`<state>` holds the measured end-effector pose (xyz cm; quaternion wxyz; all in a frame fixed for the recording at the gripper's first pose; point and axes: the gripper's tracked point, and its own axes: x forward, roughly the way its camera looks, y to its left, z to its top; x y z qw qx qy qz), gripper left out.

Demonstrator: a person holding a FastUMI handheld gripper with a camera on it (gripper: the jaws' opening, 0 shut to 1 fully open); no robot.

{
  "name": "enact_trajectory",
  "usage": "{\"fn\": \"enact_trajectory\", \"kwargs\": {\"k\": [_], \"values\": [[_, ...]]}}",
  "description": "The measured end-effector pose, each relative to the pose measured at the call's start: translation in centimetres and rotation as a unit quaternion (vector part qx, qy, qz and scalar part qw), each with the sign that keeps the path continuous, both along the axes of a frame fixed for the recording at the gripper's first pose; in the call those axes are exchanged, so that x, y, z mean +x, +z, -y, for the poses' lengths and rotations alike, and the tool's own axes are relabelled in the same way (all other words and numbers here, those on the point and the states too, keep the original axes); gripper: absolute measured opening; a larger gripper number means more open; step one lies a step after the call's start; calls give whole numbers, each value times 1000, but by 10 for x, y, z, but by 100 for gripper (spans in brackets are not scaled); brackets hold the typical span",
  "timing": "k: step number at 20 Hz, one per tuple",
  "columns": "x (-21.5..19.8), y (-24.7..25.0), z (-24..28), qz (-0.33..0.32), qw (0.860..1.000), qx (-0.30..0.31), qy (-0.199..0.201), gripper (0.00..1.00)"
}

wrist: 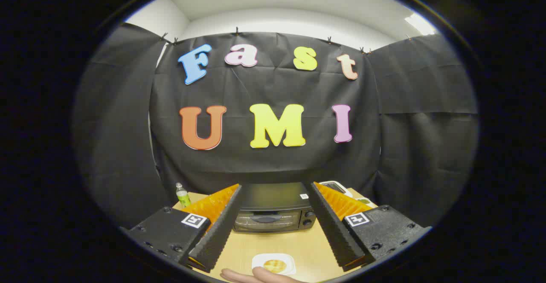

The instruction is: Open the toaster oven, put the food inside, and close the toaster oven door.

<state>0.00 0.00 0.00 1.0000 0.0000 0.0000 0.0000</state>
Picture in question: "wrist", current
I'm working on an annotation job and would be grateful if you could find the white square plate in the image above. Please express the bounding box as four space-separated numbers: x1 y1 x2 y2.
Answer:
251 253 297 276

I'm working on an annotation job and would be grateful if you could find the ceiling light panel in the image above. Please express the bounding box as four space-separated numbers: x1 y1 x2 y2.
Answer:
404 13 436 35

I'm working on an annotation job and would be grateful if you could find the white pop-up toaster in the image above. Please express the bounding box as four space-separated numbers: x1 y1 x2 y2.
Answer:
319 181 354 198

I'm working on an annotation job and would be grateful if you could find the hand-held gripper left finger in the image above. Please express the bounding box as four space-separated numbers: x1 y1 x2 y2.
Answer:
121 184 243 274

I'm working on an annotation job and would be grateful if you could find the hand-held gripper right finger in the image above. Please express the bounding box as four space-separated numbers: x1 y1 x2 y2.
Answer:
304 182 432 272

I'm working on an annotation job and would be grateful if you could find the black toaster oven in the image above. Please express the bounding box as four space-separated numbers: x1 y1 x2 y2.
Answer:
232 182 317 233

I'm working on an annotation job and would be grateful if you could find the green label plastic bottle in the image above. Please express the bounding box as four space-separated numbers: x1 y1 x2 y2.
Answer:
175 183 192 209

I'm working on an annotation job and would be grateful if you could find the black backdrop cloth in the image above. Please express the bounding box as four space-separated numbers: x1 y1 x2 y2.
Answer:
73 22 479 232

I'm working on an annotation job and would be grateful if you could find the golden scored bread bun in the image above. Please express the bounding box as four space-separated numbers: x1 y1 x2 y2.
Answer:
263 260 287 274

